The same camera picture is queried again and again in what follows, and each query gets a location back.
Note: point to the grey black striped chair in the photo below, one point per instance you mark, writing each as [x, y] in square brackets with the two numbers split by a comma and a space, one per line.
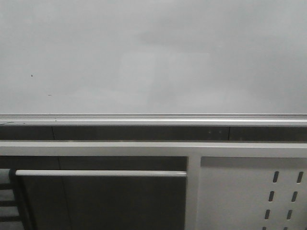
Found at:
[14, 214]

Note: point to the white metal rack frame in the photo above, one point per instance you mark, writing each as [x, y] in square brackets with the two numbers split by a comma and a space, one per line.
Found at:
[161, 185]

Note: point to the white whiteboard with aluminium frame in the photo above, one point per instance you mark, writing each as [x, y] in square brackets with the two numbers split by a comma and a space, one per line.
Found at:
[153, 62]

